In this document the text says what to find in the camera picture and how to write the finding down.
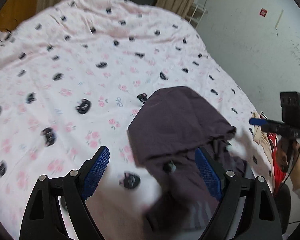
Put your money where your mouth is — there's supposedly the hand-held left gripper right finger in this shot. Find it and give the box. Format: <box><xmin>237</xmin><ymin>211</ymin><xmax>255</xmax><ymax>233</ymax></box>
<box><xmin>194</xmin><ymin>147</ymin><xmax>283</xmax><ymax>240</ymax></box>

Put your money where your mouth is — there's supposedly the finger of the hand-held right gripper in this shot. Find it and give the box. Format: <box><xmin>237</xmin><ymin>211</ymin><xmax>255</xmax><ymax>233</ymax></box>
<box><xmin>249</xmin><ymin>117</ymin><xmax>283</xmax><ymax>127</ymax></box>

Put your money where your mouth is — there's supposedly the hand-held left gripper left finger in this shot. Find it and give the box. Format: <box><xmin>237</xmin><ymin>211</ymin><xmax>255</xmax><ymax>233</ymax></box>
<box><xmin>19</xmin><ymin>146</ymin><xmax>110</xmax><ymax>240</ymax></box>

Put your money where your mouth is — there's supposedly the purple grey hooded jacket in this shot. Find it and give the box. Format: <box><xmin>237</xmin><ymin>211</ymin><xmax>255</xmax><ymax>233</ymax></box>
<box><xmin>127</xmin><ymin>86</ymin><xmax>255</xmax><ymax>233</ymax></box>

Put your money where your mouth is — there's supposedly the person's right hand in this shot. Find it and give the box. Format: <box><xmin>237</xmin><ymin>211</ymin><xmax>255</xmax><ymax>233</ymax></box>
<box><xmin>276</xmin><ymin>140</ymin><xmax>300</xmax><ymax>173</ymax></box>

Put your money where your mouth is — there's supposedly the beige cloth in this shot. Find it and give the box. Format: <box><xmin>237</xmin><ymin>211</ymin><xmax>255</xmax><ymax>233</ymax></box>
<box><xmin>251</xmin><ymin>110</ymin><xmax>275</xmax><ymax>153</ymax></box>

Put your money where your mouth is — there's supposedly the red white printed cloth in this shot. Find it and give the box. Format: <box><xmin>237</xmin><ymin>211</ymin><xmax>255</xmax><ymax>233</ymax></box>
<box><xmin>260</xmin><ymin>111</ymin><xmax>290</xmax><ymax>195</ymax></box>

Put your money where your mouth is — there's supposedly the pink printed duvet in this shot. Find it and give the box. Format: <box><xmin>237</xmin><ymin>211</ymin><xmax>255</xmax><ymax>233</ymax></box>
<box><xmin>0</xmin><ymin>0</ymin><xmax>275</xmax><ymax>240</ymax></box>

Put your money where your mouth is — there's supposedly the white shelf cart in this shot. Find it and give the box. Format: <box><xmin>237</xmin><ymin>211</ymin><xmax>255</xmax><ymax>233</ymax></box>
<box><xmin>186</xmin><ymin>2</ymin><xmax>207</xmax><ymax>28</ymax></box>

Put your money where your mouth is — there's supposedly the white wall conduit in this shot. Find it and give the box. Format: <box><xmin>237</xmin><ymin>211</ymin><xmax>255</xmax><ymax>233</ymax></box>
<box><xmin>275</xmin><ymin>9</ymin><xmax>284</xmax><ymax>29</ymax></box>

